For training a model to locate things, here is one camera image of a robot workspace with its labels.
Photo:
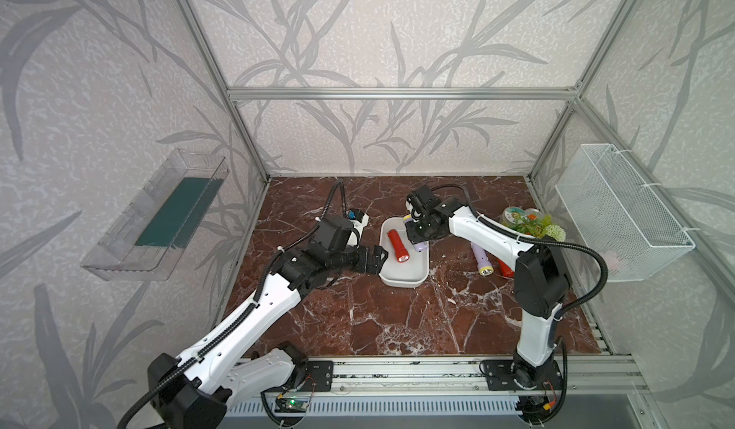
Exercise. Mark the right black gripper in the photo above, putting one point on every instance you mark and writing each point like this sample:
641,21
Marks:
412,237

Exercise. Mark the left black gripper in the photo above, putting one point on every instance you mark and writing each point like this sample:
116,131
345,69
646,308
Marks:
375,265

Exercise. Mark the red ribbed flashlight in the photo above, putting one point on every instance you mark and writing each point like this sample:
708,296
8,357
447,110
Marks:
401,253

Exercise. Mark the white plastic storage tray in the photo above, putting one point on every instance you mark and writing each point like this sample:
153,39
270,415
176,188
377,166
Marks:
407,266

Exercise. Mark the purple flashlight yellow rim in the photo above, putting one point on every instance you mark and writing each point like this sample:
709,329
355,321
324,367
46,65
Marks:
484,266

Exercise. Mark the red flashlight with white label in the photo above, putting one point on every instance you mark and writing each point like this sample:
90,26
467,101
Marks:
506,271

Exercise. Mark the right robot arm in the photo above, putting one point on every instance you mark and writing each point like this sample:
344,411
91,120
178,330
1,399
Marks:
541,280

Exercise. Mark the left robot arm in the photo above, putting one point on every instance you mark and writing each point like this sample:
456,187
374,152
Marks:
195,388

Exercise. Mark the round colourful tin lid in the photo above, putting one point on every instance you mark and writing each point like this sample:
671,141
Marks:
512,216

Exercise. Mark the potted artificial flower plant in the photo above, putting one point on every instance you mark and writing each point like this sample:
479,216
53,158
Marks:
540,227

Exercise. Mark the green circuit board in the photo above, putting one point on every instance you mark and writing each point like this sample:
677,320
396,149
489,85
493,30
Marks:
291,404

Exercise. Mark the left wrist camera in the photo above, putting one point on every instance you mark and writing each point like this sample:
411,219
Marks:
360,221

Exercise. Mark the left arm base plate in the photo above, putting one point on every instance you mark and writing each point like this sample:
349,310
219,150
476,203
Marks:
312,375

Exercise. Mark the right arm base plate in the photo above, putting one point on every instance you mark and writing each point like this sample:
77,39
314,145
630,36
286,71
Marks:
505,374

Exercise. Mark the white wire mesh basket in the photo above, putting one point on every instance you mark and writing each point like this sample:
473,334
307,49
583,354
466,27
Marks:
619,215

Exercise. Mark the aluminium cage frame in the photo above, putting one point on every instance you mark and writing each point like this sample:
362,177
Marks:
574,97

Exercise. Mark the clear acrylic wall shelf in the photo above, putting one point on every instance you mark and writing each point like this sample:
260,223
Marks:
148,240

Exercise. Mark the aluminium front rail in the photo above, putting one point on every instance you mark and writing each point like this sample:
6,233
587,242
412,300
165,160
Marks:
408,375

